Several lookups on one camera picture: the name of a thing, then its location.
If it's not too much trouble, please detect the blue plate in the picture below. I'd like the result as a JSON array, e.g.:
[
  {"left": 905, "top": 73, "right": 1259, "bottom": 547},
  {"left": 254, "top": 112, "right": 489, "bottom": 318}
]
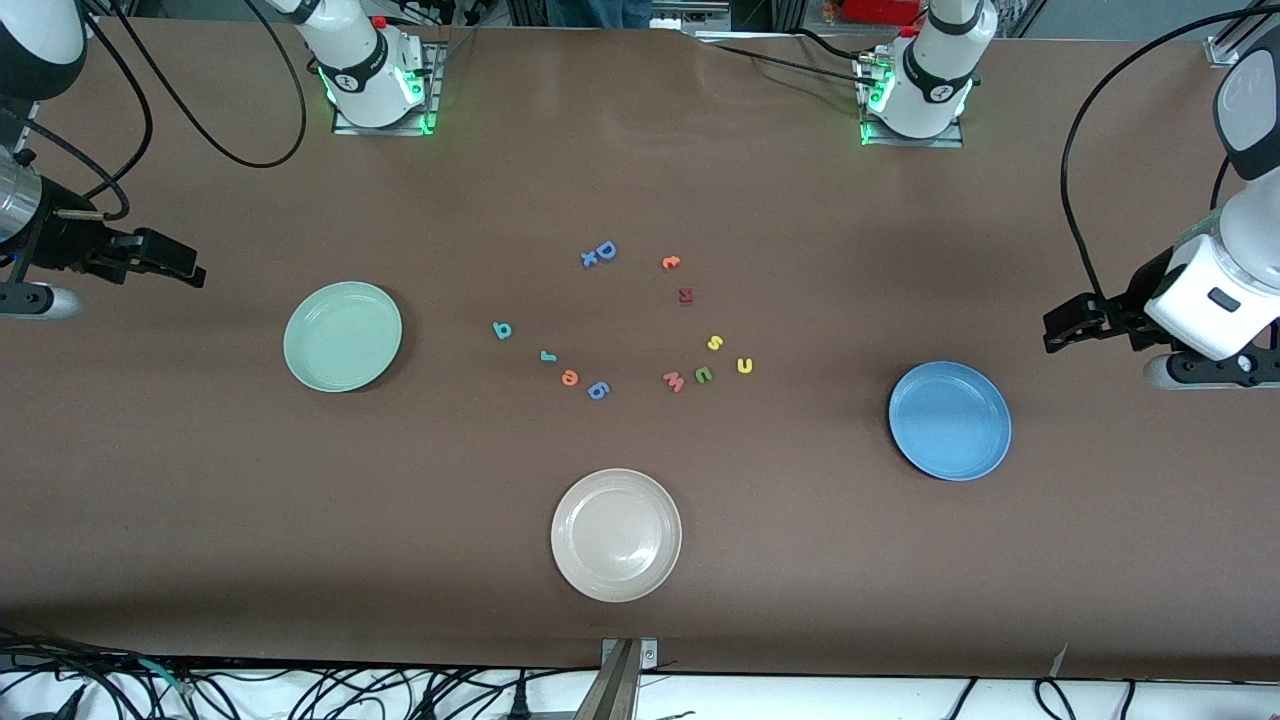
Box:
[{"left": 888, "top": 361, "right": 1013, "bottom": 482}]

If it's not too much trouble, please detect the pale green plate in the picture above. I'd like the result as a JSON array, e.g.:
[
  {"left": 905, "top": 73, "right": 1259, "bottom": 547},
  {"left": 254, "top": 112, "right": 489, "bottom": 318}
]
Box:
[{"left": 283, "top": 281, "right": 404, "bottom": 393}]

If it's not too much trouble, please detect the table cover sheet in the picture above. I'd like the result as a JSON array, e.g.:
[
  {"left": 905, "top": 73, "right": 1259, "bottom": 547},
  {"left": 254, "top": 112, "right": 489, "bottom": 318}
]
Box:
[{"left": 0, "top": 15, "right": 1280, "bottom": 683}]

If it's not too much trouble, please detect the aluminium corner profile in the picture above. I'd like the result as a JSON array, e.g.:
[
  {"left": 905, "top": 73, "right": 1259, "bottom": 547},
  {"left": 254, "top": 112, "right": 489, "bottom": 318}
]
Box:
[{"left": 1205, "top": 0, "right": 1280, "bottom": 69}]

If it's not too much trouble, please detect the red box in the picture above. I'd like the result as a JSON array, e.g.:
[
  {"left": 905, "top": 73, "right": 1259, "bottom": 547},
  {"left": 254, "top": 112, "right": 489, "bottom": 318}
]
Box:
[{"left": 840, "top": 0, "right": 921, "bottom": 26}]

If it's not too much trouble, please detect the grey power strip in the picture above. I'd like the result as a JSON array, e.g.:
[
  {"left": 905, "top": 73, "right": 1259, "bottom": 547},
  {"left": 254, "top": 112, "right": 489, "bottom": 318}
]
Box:
[{"left": 650, "top": 3, "right": 731, "bottom": 31}]

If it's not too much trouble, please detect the person in blue jeans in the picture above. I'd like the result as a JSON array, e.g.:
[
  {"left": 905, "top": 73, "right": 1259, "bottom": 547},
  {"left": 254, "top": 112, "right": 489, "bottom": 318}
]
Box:
[{"left": 545, "top": 0, "right": 653, "bottom": 29}]

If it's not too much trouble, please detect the beige plate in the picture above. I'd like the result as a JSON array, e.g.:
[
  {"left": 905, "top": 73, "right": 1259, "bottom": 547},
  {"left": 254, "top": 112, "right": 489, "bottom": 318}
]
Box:
[{"left": 550, "top": 468, "right": 683, "bottom": 603}]

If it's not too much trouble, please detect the aluminium profile bar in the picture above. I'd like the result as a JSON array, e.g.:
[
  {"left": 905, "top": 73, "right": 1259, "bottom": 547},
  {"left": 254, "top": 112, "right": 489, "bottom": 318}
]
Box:
[{"left": 573, "top": 640, "right": 641, "bottom": 720}]

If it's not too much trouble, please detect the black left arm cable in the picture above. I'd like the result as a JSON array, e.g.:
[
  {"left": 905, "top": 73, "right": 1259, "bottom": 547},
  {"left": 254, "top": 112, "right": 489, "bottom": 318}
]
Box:
[{"left": 1060, "top": 8, "right": 1280, "bottom": 311}]

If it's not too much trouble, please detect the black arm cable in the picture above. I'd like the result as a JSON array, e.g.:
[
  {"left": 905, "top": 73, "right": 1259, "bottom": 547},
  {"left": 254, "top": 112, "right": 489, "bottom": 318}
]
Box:
[
  {"left": 1060, "top": 8, "right": 1280, "bottom": 311},
  {"left": 30, "top": 0, "right": 308, "bottom": 223}
]

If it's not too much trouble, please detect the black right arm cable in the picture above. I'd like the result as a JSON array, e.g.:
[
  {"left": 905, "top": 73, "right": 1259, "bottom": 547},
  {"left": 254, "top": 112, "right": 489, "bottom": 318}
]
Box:
[{"left": 30, "top": 0, "right": 308, "bottom": 223}]

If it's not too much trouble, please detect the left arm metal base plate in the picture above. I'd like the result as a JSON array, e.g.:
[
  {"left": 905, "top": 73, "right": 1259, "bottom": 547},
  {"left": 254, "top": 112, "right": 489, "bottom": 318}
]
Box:
[{"left": 856, "top": 50, "right": 967, "bottom": 149}]

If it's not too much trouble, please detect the black cable on table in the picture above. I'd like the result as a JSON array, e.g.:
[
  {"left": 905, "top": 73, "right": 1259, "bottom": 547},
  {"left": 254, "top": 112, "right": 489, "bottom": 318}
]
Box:
[
  {"left": 793, "top": 28, "right": 876, "bottom": 63},
  {"left": 697, "top": 38, "right": 883, "bottom": 91}
]

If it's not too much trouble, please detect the teal floor cable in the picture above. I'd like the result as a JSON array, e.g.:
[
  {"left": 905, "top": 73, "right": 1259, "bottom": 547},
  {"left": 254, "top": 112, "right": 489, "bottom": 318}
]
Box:
[{"left": 138, "top": 657, "right": 191, "bottom": 694}]

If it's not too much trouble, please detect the small metal bracket plate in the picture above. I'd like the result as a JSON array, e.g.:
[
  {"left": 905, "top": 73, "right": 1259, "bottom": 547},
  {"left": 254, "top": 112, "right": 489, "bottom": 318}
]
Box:
[{"left": 600, "top": 637, "right": 659, "bottom": 669}]

